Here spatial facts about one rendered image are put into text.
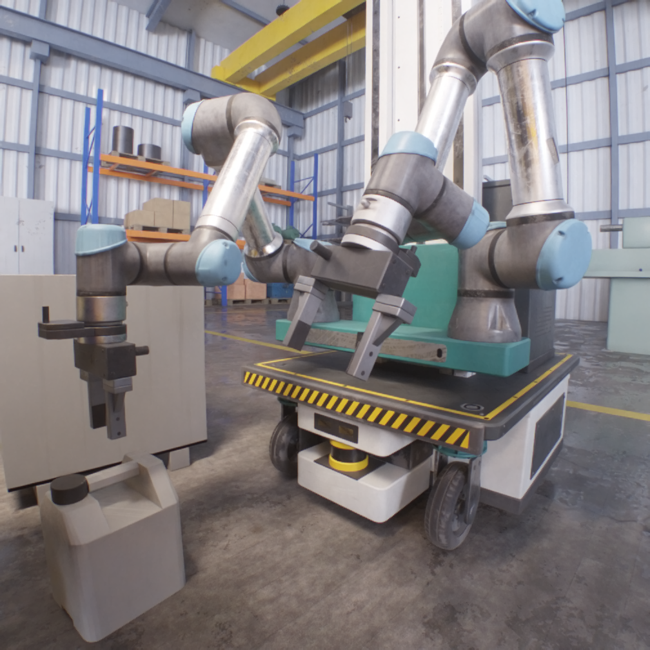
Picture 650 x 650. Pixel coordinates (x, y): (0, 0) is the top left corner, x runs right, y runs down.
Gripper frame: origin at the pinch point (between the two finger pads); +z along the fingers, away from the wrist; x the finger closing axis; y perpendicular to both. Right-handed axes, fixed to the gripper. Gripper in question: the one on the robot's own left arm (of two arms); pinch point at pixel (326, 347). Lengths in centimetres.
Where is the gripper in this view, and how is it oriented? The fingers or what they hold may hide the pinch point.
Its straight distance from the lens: 50.6
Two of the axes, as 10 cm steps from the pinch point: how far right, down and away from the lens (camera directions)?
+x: 6.5, 1.9, -7.3
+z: -4.0, 9.1, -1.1
